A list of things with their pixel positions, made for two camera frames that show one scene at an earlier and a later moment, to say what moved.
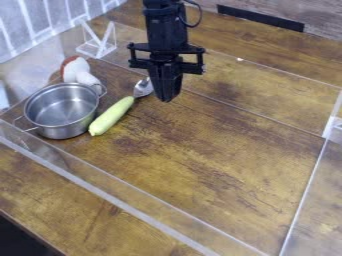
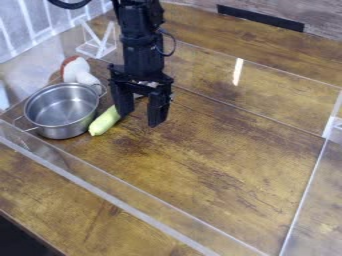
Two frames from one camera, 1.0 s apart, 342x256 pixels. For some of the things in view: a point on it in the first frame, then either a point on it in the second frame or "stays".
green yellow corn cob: (141, 89) stays
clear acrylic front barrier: (164, 217) stays
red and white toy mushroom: (75, 71) stays
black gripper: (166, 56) to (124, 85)
